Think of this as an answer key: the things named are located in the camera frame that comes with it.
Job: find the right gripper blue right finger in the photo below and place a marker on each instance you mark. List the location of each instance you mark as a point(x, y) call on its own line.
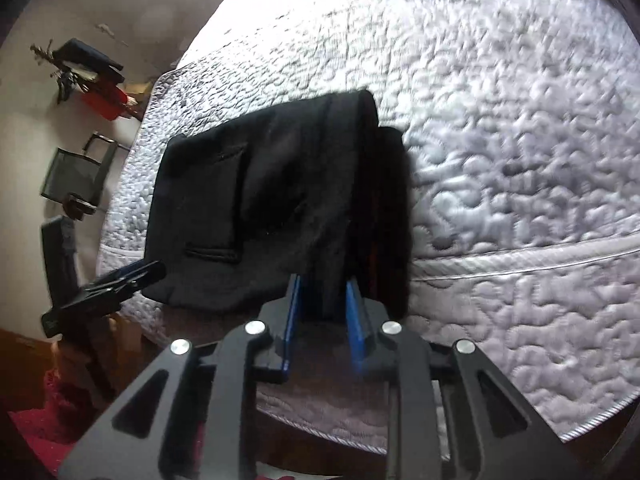
point(358, 326)

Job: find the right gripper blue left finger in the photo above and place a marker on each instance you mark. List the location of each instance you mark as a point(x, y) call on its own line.
point(286, 332)

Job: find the black pants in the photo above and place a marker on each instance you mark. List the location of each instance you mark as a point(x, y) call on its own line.
point(316, 188)

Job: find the black office chair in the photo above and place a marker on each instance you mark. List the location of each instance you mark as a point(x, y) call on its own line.
point(76, 181)

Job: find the red hanging garment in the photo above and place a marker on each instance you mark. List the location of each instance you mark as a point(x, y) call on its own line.
point(110, 103)

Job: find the cardboard boxes on floor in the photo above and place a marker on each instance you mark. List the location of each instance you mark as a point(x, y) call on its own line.
point(138, 93)

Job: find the grey quilted bedspread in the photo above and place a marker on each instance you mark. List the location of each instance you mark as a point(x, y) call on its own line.
point(521, 121)

